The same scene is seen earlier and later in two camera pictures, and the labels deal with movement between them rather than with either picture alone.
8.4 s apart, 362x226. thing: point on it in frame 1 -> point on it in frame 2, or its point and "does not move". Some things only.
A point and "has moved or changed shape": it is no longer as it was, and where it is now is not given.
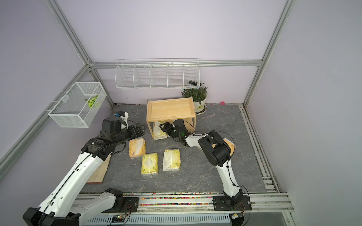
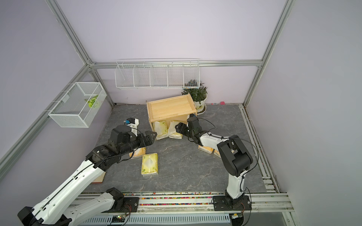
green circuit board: x=118 y=219 does not move
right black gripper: x=167 y=128 -> x=181 y=126
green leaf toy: x=91 y=100 does not move
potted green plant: x=199 y=95 does not move
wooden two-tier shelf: x=166 y=109 does not move
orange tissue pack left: x=137 y=148 does not move
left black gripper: x=141 y=132 -> x=150 y=141
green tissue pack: x=158 y=133 does not move
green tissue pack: x=171 y=159 has moved or changed shape
